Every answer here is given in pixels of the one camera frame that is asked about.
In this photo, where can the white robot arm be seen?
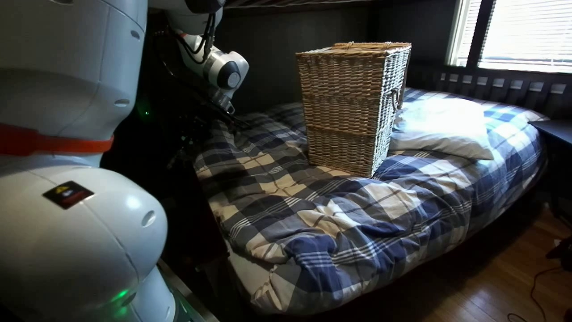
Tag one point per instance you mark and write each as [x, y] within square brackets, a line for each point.
[71, 252]

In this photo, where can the blue plaid blanket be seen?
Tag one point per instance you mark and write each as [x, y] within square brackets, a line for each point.
[357, 221]

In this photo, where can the dark studded headboard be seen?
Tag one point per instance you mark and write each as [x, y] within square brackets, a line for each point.
[505, 91]

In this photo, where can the woven wicker basket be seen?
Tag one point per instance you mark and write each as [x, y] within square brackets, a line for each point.
[348, 101]

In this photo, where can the white pillow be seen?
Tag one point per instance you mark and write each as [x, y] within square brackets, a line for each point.
[439, 128]

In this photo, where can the window with white blinds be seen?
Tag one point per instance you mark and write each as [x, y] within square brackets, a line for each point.
[523, 33]

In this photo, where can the dark bedside table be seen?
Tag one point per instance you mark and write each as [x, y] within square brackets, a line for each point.
[559, 155]

